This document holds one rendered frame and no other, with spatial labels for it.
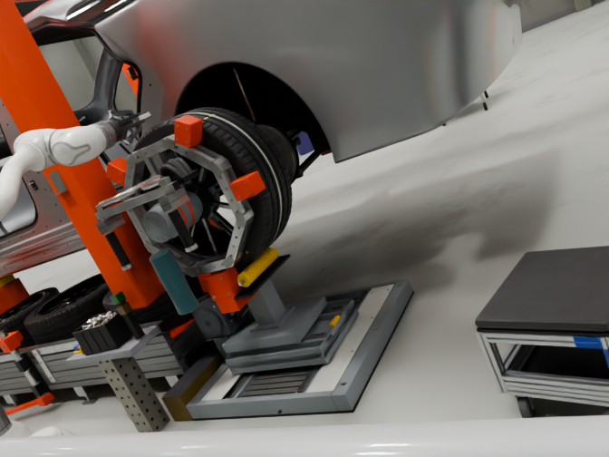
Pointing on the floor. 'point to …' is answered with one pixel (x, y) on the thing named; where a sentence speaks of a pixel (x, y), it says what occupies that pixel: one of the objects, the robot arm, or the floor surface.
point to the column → (135, 393)
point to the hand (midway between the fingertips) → (141, 117)
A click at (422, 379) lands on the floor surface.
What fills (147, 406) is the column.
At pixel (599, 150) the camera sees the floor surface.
